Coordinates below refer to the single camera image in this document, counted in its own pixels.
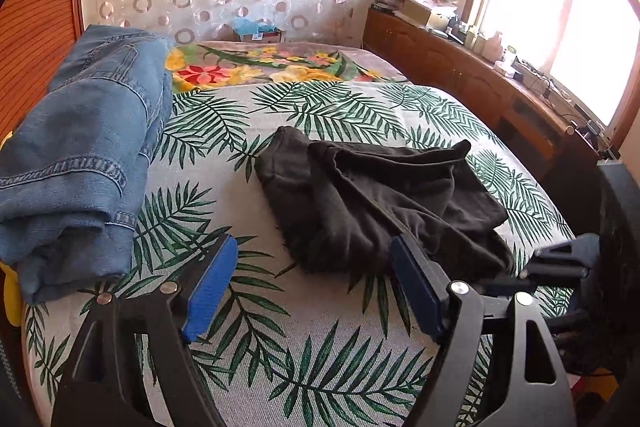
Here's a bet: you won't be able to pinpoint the wooden slatted headboard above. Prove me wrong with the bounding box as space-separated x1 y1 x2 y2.
1 0 82 135

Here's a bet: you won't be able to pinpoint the cardboard box on cabinet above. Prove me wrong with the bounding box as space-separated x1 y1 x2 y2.
400 0 456 31

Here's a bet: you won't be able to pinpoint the black pants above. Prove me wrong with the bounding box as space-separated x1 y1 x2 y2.
255 127 514 282

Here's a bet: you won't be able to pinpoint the wooden side cabinet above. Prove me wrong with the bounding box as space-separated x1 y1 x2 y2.
362 8 598 182

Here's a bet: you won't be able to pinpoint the floral blanket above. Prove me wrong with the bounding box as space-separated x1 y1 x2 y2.
165 41 407 93

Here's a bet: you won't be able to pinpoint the folded blue jeans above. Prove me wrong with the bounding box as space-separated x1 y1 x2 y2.
1 25 172 305

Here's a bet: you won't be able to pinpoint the blue tissue box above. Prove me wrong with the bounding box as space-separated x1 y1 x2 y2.
231 17 283 43

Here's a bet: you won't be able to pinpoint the palm leaf bedspread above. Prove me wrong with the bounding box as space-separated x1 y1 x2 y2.
22 78 576 427

